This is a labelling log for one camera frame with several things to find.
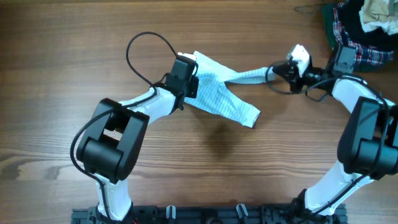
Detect light blue striped baby pants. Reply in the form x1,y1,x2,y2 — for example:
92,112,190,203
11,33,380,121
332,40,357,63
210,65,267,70
185,51,275,128

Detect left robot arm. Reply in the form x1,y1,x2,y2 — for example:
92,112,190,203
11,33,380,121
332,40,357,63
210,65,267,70
71,53,198,223

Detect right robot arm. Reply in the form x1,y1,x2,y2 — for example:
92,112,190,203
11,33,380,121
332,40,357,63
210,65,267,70
267,45,397,223

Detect red plaid shirt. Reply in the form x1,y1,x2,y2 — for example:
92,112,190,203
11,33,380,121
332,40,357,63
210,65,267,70
332,1,395,68

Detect beige cream garment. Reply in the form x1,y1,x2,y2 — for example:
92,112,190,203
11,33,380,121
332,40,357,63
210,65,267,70
359,0,397,35

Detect thin wire clothes hanger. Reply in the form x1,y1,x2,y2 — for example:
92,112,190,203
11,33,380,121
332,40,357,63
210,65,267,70
294,3,323,14

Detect left black camera cable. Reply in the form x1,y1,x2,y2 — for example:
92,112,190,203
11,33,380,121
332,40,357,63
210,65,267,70
69,31,178,220

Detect black camera cable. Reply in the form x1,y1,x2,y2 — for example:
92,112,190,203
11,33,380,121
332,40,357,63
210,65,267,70
69,31,178,220
265,60,393,218

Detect right black camera cable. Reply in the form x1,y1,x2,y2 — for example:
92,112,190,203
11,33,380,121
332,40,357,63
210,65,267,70
265,60,393,218

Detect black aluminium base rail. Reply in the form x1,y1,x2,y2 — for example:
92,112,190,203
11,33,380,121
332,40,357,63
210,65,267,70
70,203,348,224

